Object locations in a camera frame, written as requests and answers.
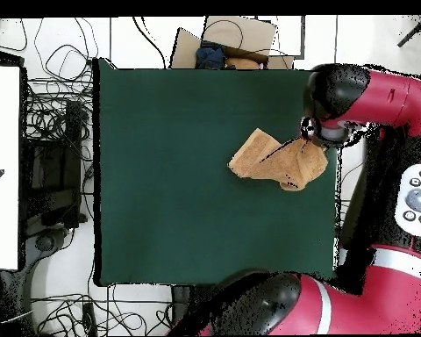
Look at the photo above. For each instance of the orange terry towel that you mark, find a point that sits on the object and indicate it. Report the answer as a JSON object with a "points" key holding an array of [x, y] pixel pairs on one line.
{"points": [[284, 165]]}

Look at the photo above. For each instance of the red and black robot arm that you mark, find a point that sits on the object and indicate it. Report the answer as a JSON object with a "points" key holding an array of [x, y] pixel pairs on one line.
{"points": [[389, 94]]}

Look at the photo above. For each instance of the dark green table cloth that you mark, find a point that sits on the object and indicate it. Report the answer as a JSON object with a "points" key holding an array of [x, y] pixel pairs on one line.
{"points": [[179, 175]]}

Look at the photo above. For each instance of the black upright stand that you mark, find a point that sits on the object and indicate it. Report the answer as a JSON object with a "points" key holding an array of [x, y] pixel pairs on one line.
{"points": [[180, 302]]}

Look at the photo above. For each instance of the orange cloth in box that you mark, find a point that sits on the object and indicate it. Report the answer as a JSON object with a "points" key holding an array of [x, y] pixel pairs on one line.
{"points": [[242, 63]]}

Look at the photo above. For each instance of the dark blue cloth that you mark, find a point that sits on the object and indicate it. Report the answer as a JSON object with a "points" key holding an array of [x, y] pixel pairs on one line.
{"points": [[210, 56]]}

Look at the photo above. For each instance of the brown cardboard box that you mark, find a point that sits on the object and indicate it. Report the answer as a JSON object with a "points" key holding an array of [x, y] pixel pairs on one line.
{"points": [[242, 33]]}

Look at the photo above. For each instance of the black equipment rack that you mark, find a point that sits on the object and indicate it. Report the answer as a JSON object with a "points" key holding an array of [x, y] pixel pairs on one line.
{"points": [[52, 175]]}

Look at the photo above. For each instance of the white board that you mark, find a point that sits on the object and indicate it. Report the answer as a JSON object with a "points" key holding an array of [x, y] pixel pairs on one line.
{"points": [[1, 168]]}

